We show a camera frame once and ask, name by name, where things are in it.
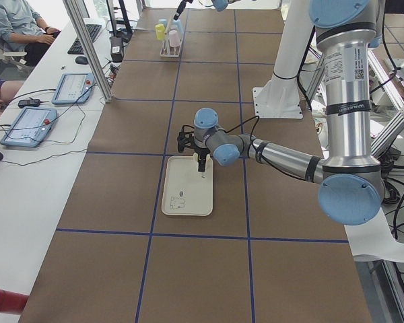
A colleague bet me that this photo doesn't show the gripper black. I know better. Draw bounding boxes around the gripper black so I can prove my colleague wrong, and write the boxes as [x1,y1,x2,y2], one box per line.
[192,132,209,173]

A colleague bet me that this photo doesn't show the light blue cup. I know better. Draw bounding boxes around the light blue cup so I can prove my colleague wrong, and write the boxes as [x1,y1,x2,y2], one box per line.
[172,19,184,34]
[158,19,168,28]

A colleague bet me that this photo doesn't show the yellow cup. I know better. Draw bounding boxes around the yellow cup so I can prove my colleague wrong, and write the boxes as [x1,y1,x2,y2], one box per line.
[155,24,166,41]

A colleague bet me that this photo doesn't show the pink cup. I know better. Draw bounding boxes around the pink cup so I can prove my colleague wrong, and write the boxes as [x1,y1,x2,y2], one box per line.
[168,30,181,48]

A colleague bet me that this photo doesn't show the pale green cup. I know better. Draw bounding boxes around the pale green cup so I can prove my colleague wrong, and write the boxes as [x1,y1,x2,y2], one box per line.
[193,153,213,179]

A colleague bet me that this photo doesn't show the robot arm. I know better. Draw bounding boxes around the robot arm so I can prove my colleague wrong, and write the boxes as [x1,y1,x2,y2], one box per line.
[172,0,236,21]
[177,1,385,225]

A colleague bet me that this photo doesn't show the cream serving tray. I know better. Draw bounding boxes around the cream serving tray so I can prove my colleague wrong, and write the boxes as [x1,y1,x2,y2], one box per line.
[162,155,213,217]

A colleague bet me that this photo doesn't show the black monitor stand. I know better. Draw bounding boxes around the black monitor stand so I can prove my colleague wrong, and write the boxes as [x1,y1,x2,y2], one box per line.
[106,0,133,43]

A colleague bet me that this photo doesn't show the grey labelled box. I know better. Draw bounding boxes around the grey labelled box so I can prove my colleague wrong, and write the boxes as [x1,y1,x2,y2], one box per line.
[110,36,124,63]

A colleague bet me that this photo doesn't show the black keyboard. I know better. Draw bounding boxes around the black keyboard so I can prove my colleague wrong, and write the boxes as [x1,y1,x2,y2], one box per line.
[67,24,102,55]

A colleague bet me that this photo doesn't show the black computer mouse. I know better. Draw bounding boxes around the black computer mouse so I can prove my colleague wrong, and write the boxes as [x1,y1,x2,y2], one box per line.
[75,56,88,65]

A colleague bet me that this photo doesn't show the far blue teach pendant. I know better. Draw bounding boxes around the far blue teach pendant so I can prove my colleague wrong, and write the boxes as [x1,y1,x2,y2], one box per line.
[51,73,95,105]

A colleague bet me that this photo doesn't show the blue teach pendant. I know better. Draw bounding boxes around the blue teach pendant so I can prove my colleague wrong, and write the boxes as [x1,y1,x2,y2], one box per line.
[51,73,95,105]
[0,107,58,148]

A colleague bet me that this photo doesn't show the person in blue shirt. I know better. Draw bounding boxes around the person in blue shirt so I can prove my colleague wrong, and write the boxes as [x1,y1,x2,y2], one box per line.
[0,0,60,67]

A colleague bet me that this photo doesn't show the near blue teach pendant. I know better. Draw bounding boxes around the near blue teach pendant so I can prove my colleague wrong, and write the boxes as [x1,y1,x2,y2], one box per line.
[0,107,58,148]

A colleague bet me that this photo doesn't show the black handheld device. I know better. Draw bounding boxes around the black handheld device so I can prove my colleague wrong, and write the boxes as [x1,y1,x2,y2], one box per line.
[18,99,41,108]

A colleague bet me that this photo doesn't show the red cylinder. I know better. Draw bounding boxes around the red cylinder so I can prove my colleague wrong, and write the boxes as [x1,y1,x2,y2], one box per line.
[0,289,29,315]

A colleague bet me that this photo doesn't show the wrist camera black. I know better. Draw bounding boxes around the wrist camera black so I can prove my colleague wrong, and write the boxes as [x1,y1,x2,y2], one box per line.
[177,125,194,153]

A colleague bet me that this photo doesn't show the white wire cup rack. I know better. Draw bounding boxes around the white wire cup rack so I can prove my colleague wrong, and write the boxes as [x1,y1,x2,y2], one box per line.
[157,16,183,59]

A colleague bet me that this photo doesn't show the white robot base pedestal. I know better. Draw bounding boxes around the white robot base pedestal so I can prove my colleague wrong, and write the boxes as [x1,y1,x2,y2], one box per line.
[252,0,314,119]

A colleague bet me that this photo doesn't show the aluminium frame post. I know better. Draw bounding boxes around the aluminium frame post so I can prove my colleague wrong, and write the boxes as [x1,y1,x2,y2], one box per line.
[63,0,112,103]

